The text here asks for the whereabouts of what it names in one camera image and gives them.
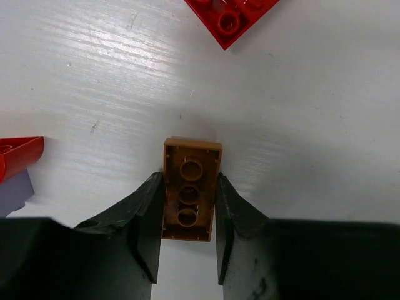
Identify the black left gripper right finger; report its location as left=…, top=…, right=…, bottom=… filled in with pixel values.
left=215, top=174, right=399, bottom=299

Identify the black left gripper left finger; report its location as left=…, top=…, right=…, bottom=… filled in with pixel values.
left=1, top=172, right=164, bottom=299

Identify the tan lego plate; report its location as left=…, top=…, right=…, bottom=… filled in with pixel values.
left=162, top=137, right=223, bottom=242

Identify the small lavender lego brick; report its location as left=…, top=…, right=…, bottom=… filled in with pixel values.
left=0, top=169, right=34, bottom=218

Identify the red curved lego brick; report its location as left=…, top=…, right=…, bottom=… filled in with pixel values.
left=1, top=136, right=45, bottom=183

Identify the red lego plate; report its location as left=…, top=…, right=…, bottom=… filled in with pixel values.
left=186, top=0, right=279, bottom=50

